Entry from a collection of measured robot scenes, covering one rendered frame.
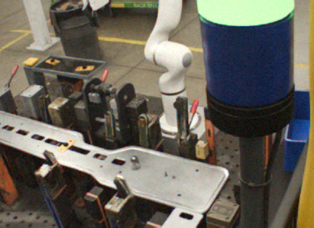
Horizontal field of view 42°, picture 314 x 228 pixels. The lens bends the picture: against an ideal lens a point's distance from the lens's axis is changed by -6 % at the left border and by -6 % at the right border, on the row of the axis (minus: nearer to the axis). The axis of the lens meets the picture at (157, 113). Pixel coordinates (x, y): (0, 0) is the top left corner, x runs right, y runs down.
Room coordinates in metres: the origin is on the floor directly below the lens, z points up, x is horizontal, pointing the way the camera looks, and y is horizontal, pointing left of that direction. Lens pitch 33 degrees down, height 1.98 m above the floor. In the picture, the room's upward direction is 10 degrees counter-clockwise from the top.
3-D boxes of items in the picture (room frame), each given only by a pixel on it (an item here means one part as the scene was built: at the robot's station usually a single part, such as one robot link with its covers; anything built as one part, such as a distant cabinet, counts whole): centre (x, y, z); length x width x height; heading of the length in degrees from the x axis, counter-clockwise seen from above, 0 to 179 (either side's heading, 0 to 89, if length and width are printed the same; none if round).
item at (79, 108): (1.57, 0.29, 0.89); 0.13 x 0.11 x 0.38; 144
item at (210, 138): (1.19, -0.17, 0.95); 0.03 x 0.01 x 0.50; 54
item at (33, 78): (1.95, 0.58, 0.92); 0.08 x 0.08 x 0.44; 54
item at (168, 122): (1.73, -0.09, 0.89); 0.19 x 0.19 x 0.18
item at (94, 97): (1.50, 0.18, 0.94); 0.18 x 0.13 x 0.49; 54
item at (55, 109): (1.62, 0.42, 0.89); 0.13 x 0.11 x 0.38; 144
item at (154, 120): (1.38, 0.04, 0.88); 0.11 x 0.09 x 0.37; 144
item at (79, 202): (1.41, 0.37, 0.84); 0.13 x 0.05 x 0.29; 144
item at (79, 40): (4.33, 0.70, 0.36); 0.54 x 0.50 x 0.73; 143
